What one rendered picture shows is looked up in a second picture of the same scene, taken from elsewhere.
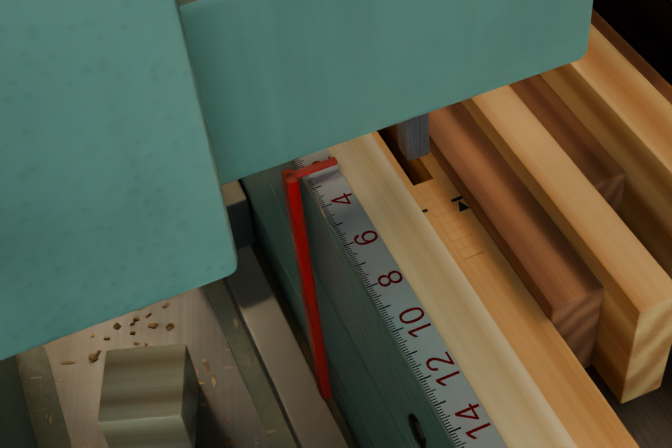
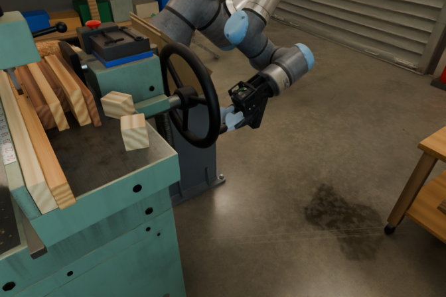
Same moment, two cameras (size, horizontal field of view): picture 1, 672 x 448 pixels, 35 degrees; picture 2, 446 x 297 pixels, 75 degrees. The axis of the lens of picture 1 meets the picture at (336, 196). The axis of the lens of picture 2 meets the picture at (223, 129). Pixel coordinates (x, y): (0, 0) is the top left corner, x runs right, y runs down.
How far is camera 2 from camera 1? 0.36 m
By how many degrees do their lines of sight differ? 18
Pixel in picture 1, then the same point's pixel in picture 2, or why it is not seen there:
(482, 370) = (11, 117)
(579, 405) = (33, 122)
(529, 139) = (42, 83)
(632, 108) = (60, 73)
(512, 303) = (28, 109)
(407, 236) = (8, 100)
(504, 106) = (40, 79)
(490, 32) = (10, 52)
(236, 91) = not seen: outside the picture
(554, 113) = (52, 80)
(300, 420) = not seen: hidden behind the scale
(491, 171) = (34, 90)
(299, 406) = not seen: hidden behind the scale
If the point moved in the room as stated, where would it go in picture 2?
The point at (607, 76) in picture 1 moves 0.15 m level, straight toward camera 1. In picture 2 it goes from (58, 70) to (10, 115)
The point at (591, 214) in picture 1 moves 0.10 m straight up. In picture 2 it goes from (48, 92) to (24, 34)
